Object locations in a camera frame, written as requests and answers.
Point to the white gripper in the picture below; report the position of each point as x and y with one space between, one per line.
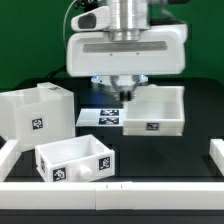
159 51

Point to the large white drawer cabinet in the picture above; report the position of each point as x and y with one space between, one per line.
38 115

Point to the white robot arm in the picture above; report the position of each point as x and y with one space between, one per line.
122 40

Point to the white drawer with knob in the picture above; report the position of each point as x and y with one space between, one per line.
80 159

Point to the white marker tag board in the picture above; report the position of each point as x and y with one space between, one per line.
100 117

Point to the white right rail block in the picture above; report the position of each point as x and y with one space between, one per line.
216 152

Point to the white rail block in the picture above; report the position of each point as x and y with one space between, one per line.
9 154
216 152

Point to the white front rail bar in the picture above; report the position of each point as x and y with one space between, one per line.
113 195

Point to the white left rail block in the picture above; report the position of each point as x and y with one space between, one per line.
9 154

